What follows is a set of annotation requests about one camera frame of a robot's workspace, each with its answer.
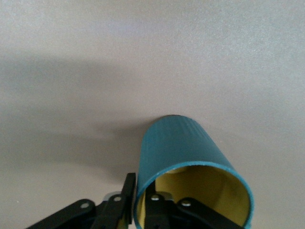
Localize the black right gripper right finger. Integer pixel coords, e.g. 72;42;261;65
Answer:
144;180;241;229

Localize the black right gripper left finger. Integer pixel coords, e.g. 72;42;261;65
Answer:
26;173;137;229

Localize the teal cup with yellow inside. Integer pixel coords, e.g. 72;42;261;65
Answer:
134;114;255;229

